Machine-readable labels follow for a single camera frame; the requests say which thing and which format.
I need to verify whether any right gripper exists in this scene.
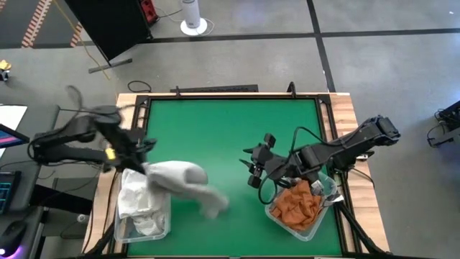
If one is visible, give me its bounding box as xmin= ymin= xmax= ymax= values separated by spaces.
xmin=239 ymin=145 xmax=290 ymax=188

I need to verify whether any white towel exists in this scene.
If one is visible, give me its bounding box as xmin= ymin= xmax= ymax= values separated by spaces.
xmin=117 ymin=168 xmax=172 ymax=220

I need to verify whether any light grey waffle towel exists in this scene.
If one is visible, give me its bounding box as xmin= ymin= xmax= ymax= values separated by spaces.
xmin=132 ymin=212 xmax=170 ymax=237
xmin=142 ymin=160 xmax=231 ymax=220

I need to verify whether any clear plastic bin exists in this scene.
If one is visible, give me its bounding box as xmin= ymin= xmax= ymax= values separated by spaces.
xmin=114 ymin=172 xmax=173 ymax=244
xmin=264 ymin=171 xmax=344 ymax=242

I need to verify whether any green table mat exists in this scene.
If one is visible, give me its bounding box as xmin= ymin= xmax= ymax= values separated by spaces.
xmin=138 ymin=97 xmax=344 ymax=257

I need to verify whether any black power strip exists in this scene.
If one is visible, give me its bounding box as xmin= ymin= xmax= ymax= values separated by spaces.
xmin=170 ymin=84 xmax=259 ymax=94

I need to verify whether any black desk foot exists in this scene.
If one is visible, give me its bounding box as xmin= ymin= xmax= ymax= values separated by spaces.
xmin=30 ymin=183 xmax=93 ymax=216

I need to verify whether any grey partition foot bar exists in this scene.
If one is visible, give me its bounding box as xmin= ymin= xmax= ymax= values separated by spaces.
xmin=88 ymin=58 xmax=133 ymax=74

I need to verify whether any grey desk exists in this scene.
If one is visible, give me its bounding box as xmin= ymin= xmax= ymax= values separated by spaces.
xmin=0 ymin=103 xmax=61 ymax=214

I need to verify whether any computer monitor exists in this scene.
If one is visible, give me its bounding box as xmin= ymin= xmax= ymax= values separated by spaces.
xmin=0 ymin=123 xmax=31 ymax=150

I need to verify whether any white paper sheet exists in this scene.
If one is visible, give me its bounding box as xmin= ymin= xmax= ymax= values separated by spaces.
xmin=0 ymin=104 xmax=29 ymax=131

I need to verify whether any backlit keyboard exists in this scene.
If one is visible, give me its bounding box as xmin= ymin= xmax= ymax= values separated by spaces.
xmin=0 ymin=171 xmax=22 ymax=216

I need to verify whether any black partition panel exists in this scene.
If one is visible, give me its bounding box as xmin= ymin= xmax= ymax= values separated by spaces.
xmin=64 ymin=0 xmax=154 ymax=61

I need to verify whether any black computer mouse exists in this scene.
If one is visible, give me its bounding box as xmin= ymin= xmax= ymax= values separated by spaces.
xmin=0 ymin=219 xmax=28 ymax=259

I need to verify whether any red power strip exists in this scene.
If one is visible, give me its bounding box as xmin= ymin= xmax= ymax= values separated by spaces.
xmin=139 ymin=0 xmax=160 ymax=23

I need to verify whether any white tower fan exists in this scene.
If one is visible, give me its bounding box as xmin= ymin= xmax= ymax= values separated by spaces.
xmin=179 ymin=0 xmax=208 ymax=37

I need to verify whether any black equipment stand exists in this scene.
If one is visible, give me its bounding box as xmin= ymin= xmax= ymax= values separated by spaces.
xmin=426 ymin=99 xmax=460 ymax=148

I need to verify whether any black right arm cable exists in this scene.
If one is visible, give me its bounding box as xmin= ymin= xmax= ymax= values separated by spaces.
xmin=293 ymin=125 xmax=326 ymax=154

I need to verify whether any black table frame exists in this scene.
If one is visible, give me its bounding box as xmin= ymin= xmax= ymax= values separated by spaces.
xmin=127 ymin=92 xmax=360 ymax=258

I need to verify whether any black floor cable loop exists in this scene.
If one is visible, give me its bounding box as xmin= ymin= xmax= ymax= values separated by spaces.
xmin=127 ymin=80 xmax=152 ymax=94

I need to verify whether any black frame strut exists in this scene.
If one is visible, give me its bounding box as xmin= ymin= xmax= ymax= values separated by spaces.
xmin=84 ymin=215 xmax=119 ymax=257
xmin=333 ymin=201 xmax=389 ymax=257

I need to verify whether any yellow cable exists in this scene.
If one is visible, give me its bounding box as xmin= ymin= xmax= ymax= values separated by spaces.
xmin=52 ymin=0 xmax=111 ymax=81

